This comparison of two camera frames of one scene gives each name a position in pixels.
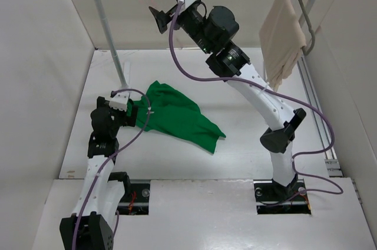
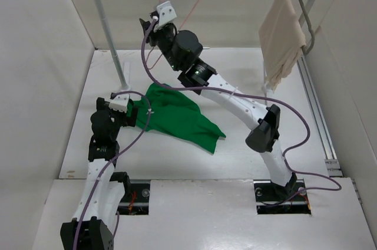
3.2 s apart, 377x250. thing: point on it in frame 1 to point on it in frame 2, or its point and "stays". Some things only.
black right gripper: (162, 19) to (152, 35)
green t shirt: (174, 114) stays
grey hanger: (305, 51) stays
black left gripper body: (119, 117) stays
